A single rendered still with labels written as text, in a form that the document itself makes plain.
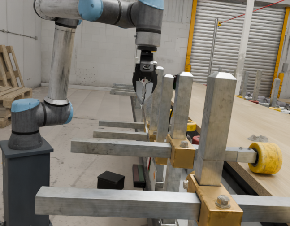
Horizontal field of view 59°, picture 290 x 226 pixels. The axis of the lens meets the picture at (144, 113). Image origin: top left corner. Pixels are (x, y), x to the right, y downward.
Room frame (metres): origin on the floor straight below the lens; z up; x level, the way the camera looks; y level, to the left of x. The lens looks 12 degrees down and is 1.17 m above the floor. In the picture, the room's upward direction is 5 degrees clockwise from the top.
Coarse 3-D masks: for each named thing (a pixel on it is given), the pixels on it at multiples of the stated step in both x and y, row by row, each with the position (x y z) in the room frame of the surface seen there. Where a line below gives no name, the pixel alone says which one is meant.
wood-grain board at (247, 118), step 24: (192, 96) 2.10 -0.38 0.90; (192, 120) 1.20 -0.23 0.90; (240, 120) 1.31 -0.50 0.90; (264, 120) 1.36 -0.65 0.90; (288, 120) 1.43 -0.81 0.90; (240, 144) 0.88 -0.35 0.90; (288, 144) 0.93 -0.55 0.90; (240, 168) 0.68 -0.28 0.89; (288, 168) 0.69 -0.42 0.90; (264, 192) 0.55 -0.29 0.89; (288, 192) 0.54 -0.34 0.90
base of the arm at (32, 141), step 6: (12, 132) 1.41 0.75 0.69; (18, 132) 1.39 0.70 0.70; (30, 132) 1.41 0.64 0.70; (36, 132) 1.44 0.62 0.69; (12, 138) 1.40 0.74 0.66; (18, 138) 1.38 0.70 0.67; (24, 138) 1.39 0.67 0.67; (30, 138) 1.41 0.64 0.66; (36, 138) 1.43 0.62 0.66; (12, 144) 1.38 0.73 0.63; (18, 144) 1.38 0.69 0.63; (24, 144) 1.38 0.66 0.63; (30, 144) 1.39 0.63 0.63; (36, 144) 1.42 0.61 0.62; (42, 144) 1.48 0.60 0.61
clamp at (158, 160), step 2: (154, 140) 0.93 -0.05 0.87; (156, 158) 0.82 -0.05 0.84; (158, 158) 0.82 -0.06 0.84; (160, 158) 0.82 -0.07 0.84; (162, 158) 0.82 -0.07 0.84; (164, 158) 0.82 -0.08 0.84; (166, 158) 0.82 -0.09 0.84; (156, 160) 0.82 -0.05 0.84; (158, 160) 0.82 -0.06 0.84; (160, 160) 0.82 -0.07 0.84; (162, 160) 0.82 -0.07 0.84; (164, 160) 0.82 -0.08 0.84; (166, 160) 0.82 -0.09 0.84; (156, 162) 0.82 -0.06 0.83; (158, 162) 0.82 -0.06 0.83; (160, 162) 0.82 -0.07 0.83; (162, 162) 0.82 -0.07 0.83; (164, 162) 0.82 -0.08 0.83; (166, 162) 0.82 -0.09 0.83; (156, 164) 0.82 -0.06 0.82; (158, 164) 0.82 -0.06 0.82; (160, 164) 0.82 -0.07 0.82; (162, 164) 0.82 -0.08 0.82; (164, 164) 0.82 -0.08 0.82; (166, 164) 0.82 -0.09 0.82
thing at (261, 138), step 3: (252, 135) 0.95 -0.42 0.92; (261, 135) 0.95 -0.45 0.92; (249, 138) 0.95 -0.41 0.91; (252, 138) 0.94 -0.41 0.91; (255, 138) 0.94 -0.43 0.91; (258, 138) 0.94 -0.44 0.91; (261, 138) 0.94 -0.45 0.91; (264, 138) 0.94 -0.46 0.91; (267, 138) 0.96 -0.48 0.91; (255, 141) 0.92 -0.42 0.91; (258, 141) 0.91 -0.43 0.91; (261, 141) 0.91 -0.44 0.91; (264, 141) 0.93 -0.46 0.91; (267, 141) 0.94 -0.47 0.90
